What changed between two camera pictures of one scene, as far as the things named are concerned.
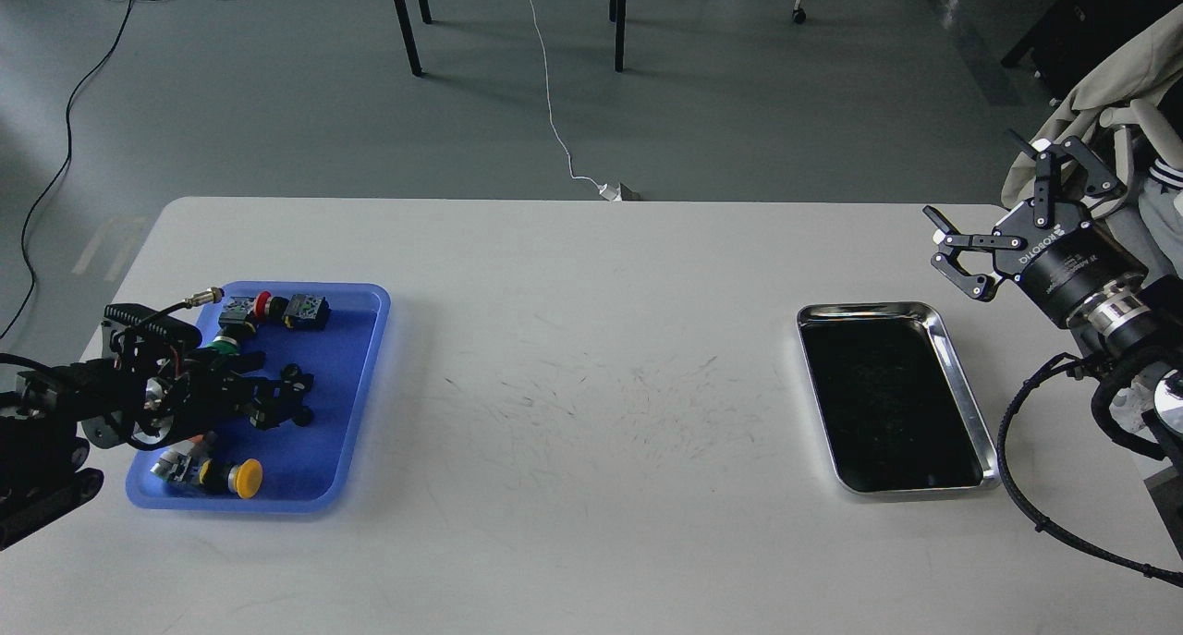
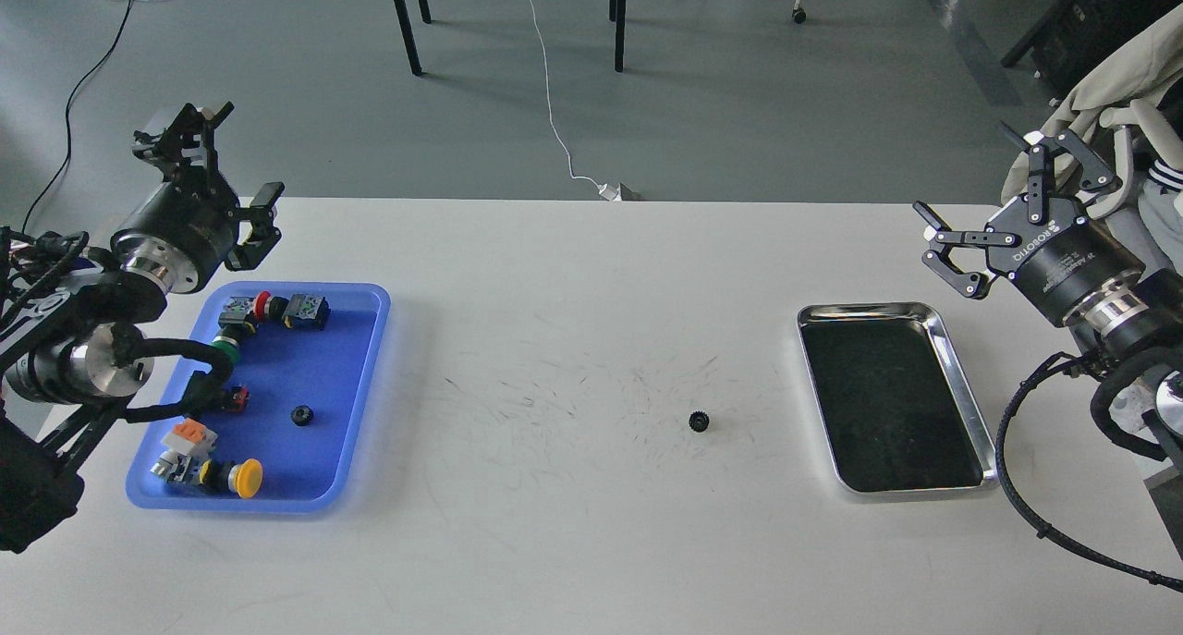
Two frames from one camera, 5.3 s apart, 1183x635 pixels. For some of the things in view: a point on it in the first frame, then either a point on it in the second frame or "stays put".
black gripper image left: [213, 392] -> [180, 235]
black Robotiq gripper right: [1062, 256] stays put
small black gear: [292, 373] -> [699, 421]
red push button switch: [243, 314] stays put
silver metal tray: [895, 409] stays put
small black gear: [304, 416] stays put
